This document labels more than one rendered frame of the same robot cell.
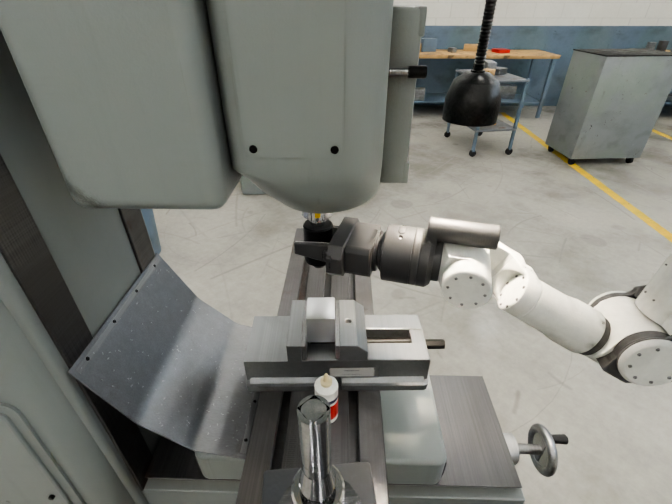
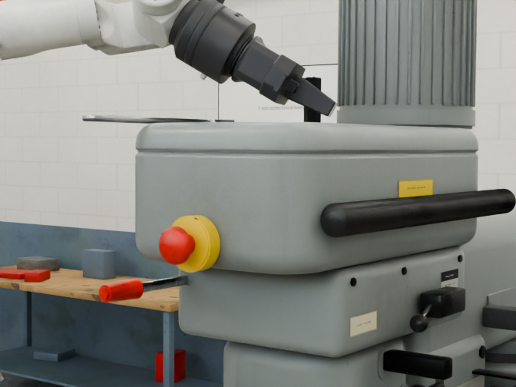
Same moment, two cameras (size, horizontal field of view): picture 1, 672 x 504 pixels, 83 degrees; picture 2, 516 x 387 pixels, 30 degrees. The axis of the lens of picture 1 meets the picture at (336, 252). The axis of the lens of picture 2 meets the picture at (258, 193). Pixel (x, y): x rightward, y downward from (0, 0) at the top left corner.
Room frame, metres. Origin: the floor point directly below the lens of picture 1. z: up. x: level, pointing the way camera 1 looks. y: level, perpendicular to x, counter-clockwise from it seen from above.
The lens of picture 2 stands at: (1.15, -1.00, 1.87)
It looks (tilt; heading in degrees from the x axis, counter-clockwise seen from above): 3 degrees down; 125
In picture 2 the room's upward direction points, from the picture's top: straight up
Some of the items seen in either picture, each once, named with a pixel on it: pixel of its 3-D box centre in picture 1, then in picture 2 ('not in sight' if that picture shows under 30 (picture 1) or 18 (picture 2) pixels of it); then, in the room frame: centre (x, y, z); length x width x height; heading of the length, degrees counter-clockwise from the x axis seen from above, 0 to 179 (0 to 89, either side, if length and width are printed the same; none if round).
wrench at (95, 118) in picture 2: not in sight; (160, 120); (0.40, -0.12, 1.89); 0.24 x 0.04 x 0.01; 90
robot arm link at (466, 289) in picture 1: (450, 258); not in sight; (0.45, -0.17, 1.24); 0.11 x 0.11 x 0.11; 74
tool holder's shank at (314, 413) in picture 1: (315, 452); not in sight; (0.16, 0.02, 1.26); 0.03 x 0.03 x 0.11
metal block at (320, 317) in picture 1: (321, 319); not in sight; (0.53, 0.03, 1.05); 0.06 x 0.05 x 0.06; 1
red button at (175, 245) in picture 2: not in sight; (179, 245); (0.51, -0.22, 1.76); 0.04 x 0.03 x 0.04; 179
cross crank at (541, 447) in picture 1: (527, 448); not in sight; (0.51, -0.47, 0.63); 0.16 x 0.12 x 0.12; 89
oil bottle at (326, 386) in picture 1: (326, 395); not in sight; (0.41, 0.02, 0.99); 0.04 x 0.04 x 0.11
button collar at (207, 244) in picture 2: not in sight; (193, 243); (0.51, -0.20, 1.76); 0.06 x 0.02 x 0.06; 179
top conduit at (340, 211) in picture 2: not in sight; (429, 209); (0.67, 0.06, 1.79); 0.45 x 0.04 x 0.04; 89
